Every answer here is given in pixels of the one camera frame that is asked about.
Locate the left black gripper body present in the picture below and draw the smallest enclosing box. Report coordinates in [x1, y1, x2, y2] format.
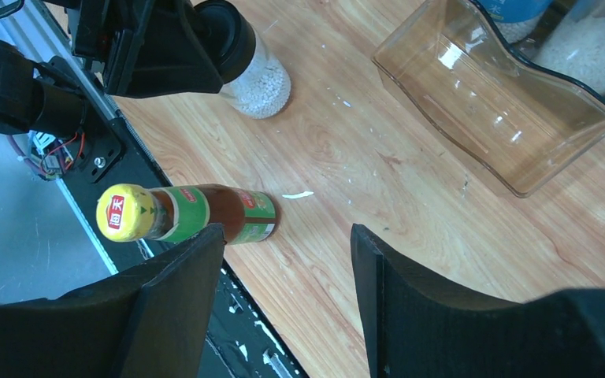
[49, 1, 141, 69]

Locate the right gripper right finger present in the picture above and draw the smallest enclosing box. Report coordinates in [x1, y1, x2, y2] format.
[351, 224, 605, 377]

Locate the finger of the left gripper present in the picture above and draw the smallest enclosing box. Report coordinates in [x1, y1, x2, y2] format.
[102, 1, 222, 98]

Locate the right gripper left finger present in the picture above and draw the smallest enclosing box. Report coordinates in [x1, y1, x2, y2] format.
[0, 224, 225, 377]

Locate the black lid spice bottle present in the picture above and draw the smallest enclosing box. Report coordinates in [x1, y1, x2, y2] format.
[195, 1, 291, 120]

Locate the yellow cap sauce bottle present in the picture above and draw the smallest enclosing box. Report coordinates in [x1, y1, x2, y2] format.
[95, 183, 280, 245]

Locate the clear plastic organizer bin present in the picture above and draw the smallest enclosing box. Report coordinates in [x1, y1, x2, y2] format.
[372, 1, 605, 198]

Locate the silver lid blue bottle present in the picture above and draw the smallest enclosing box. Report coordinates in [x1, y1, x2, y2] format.
[478, 0, 552, 43]

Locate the silver lid glass jar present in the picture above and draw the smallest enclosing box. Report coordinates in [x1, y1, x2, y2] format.
[533, 0, 605, 95]

